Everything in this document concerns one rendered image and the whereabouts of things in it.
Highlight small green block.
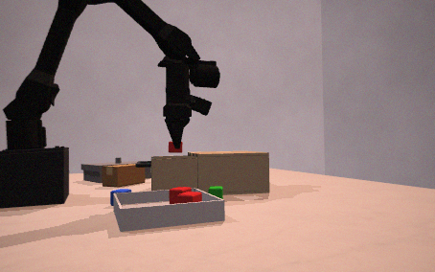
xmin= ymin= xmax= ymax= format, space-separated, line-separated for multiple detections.
xmin=208 ymin=186 xmax=223 ymax=199

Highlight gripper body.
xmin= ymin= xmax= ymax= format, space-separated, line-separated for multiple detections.
xmin=163 ymin=83 xmax=192 ymax=119

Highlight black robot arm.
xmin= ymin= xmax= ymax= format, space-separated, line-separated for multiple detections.
xmin=3 ymin=0 xmax=220 ymax=150

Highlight red block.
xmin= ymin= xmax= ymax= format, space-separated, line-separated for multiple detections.
xmin=177 ymin=192 xmax=202 ymax=204
xmin=169 ymin=142 xmax=182 ymax=153
xmin=170 ymin=187 xmax=192 ymax=204

